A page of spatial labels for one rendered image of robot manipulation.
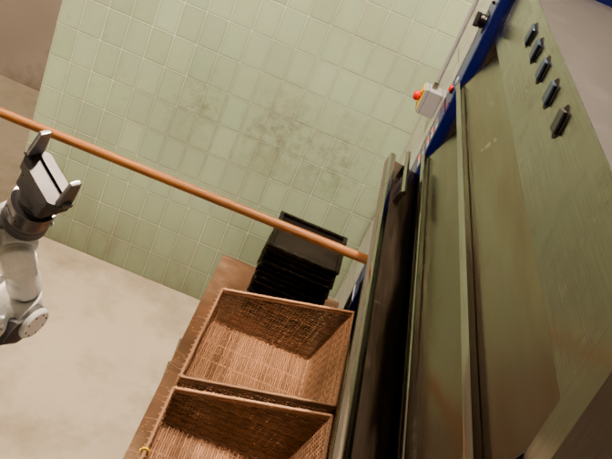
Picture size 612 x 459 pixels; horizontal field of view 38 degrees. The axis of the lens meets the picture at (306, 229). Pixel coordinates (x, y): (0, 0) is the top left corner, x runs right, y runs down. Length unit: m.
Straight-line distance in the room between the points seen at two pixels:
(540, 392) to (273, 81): 2.76
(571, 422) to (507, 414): 0.21
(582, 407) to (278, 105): 2.94
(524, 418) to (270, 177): 2.87
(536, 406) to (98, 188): 3.25
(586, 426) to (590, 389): 0.04
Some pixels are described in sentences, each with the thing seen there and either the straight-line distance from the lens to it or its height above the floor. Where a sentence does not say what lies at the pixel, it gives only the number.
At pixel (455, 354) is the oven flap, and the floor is 1.57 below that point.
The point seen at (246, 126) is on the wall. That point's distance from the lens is 3.94.
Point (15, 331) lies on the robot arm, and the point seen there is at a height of 1.24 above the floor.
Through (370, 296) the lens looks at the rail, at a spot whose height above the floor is 1.43.
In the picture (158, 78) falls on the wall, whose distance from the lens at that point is 3.98.
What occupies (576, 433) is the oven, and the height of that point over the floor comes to 1.90.
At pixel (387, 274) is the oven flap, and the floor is 1.41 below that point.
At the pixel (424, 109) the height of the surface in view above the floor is 1.43.
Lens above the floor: 2.45
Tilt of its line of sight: 27 degrees down
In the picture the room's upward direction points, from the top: 24 degrees clockwise
